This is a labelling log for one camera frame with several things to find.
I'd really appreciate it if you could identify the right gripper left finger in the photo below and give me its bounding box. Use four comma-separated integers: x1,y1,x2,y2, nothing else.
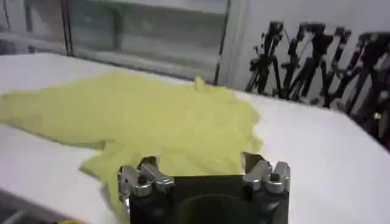
117,155,176,211

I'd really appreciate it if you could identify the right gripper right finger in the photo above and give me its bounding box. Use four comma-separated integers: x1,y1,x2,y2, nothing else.
242,151,292,195

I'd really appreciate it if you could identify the yellow cloth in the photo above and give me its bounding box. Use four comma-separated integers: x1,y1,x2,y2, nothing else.
0,71,263,223

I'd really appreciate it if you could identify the grey metal shelf unit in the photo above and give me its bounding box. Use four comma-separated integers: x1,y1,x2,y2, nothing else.
0,0,233,86

